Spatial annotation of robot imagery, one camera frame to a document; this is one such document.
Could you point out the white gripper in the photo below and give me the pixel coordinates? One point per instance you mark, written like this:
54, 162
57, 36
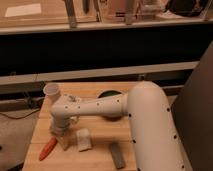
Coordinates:
64, 139

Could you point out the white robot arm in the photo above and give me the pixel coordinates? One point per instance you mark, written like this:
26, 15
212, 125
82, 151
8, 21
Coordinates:
153, 132

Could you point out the grey rectangular block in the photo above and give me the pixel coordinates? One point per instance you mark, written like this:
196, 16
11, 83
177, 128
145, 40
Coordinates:
117, 155

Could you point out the green ceramic bowl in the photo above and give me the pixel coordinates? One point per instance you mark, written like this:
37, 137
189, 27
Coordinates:
109, 93

